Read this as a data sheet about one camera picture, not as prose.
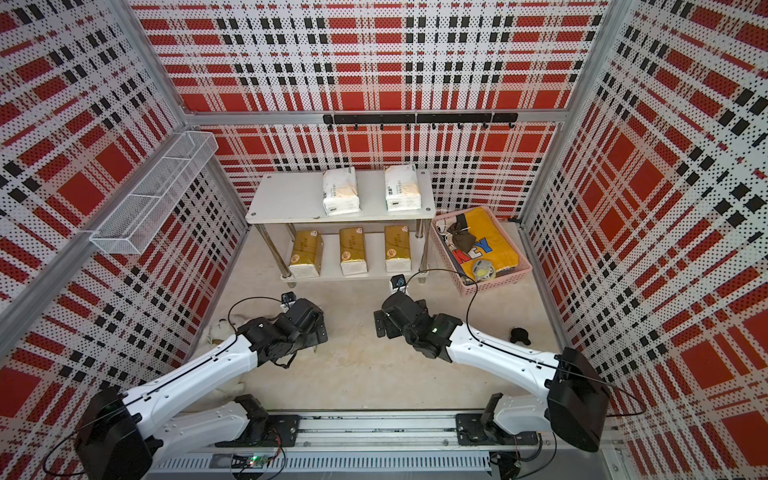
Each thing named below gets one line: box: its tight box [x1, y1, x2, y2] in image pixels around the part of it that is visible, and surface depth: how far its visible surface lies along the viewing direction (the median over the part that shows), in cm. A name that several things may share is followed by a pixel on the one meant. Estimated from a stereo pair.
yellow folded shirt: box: [451, 207, 519, 280], surface depth 104 cm
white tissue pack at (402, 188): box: [384, 164, 422, 212], surface depth 76 cm
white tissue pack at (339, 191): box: [322, 167, 361, 215], surface depth 75 cm
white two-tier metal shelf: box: [245, 164, 437, 286], surface depth 84 cm
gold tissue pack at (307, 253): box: [289, 230, 324, 279], surface depth 97 cm
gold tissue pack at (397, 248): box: [384, 225, 412, 272], surface depth 98 cm
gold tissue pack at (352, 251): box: [339, 227, 368, 276], surface depth 97 cm
